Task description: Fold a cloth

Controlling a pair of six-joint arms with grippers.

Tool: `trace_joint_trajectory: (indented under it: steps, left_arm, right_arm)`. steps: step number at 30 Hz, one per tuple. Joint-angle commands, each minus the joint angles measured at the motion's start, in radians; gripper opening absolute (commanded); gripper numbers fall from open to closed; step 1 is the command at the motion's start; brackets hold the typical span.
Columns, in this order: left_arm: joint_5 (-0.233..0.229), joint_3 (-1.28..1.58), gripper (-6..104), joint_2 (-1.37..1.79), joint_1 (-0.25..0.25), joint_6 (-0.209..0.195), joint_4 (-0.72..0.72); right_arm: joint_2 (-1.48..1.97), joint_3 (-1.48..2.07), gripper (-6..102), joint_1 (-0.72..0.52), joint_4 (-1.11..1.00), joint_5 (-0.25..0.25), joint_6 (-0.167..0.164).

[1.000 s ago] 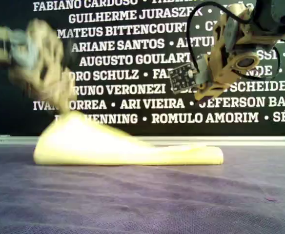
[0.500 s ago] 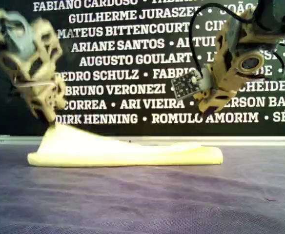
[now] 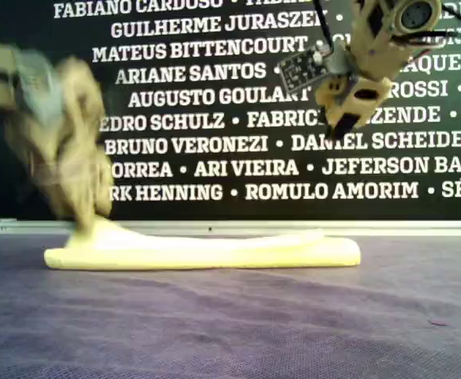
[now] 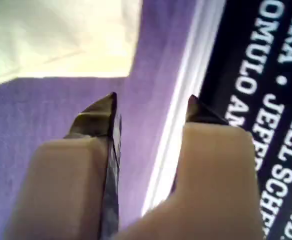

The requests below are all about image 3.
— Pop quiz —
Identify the grey camera bracket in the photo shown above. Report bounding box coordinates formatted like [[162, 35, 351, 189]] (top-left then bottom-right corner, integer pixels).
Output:
[[325, 47, 354, 79]]

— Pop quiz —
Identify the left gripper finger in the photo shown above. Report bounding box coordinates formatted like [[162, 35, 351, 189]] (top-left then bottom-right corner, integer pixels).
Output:
[[90, 193, 112, 222], [69, 205, 93, 238]]

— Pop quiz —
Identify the purple fabric table cover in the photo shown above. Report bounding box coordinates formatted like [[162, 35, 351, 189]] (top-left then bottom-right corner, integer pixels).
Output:
[[0, 232, 461, 379]]

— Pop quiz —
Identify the left gripper beige body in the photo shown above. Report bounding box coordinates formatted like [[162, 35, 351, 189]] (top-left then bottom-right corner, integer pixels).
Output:
[[24, 57, 113, 214]]

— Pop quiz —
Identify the black camera circuit board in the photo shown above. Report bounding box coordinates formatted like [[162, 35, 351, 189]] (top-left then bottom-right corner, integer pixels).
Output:
[[276, 47, 331, 92]]

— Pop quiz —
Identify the yellow square cloth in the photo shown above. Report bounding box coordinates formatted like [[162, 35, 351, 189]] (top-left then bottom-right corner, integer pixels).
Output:
[[43, 227, 362, 272]]

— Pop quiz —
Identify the black banner with white names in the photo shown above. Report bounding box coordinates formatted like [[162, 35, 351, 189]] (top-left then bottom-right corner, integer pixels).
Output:
[[0, 0, 461, 222]]

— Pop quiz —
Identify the right gripper beige body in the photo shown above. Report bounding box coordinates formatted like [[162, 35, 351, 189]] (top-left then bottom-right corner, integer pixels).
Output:
[[347, 0, 444, 83]]

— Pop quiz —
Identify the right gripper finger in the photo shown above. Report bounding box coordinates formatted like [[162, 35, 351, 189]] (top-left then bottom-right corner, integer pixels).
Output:
[[317, 77, 350, 135], [331, 78, 392, 139]]

